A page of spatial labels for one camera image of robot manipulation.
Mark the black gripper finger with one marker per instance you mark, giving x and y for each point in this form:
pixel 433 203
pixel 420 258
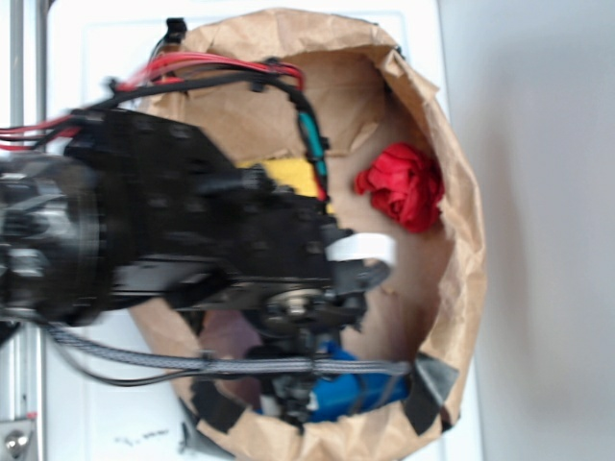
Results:
pixel 306 348
pixel 292 394

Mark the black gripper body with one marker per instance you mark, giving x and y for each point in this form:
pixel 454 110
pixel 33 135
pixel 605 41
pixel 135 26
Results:
pixel 289 268

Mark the black clip top left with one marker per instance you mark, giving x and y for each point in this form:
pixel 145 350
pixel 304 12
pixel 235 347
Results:
pixel 176 29

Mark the brown paper bag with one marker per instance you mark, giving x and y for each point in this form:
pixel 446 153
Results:
pixel 366 97

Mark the black tape strip right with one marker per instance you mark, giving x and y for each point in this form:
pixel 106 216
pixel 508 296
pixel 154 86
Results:
pixel 431 381

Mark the white label strip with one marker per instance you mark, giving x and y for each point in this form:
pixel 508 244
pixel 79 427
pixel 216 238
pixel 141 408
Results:
pixel 362 246

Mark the red crumpled cloth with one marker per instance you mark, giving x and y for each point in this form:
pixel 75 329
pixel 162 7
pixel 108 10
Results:
pixel 405 185

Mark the blue bottle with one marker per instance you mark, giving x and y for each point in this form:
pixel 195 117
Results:
pixel 337 395

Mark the aluminium frame rail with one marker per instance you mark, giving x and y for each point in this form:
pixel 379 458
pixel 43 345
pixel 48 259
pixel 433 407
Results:
pixel 22 355

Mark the yellow microfiber cloth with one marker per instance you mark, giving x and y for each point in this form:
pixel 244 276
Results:
pixel 297 173

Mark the metal corner bracket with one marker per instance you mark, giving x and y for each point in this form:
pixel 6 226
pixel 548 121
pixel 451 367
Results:
pixel 18 440

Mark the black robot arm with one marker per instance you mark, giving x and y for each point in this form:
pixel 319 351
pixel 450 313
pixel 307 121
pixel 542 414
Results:
pixel 139 207

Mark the black tape strip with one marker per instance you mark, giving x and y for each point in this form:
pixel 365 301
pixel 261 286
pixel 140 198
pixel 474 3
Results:
pixel 431 381
pixel 215 408

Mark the black tape strip lower left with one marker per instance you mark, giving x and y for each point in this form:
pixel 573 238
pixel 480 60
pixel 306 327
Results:
pixel 215 408

